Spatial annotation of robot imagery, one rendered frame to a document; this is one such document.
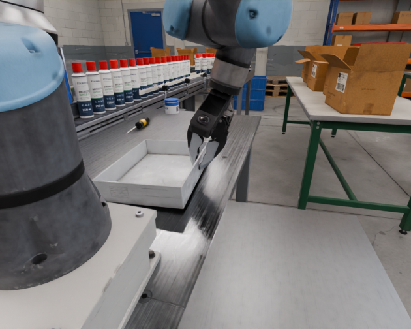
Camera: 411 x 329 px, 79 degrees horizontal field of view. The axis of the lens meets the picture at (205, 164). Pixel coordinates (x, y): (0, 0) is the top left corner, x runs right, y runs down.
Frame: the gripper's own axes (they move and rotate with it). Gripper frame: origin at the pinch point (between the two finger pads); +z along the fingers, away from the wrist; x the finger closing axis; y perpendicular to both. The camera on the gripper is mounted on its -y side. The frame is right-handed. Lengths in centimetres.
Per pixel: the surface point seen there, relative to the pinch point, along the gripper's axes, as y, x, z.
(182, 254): -24.5, -6.1, 2.9
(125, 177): -4.2, 15.9, 8.9
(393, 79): 113, -70, -33
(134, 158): 3.7, 18.1, 7.8
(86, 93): 29, 54, 5
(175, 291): -31.1, -7.4, 2.5
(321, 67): 195, -45, -27
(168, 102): 63, 34, 8
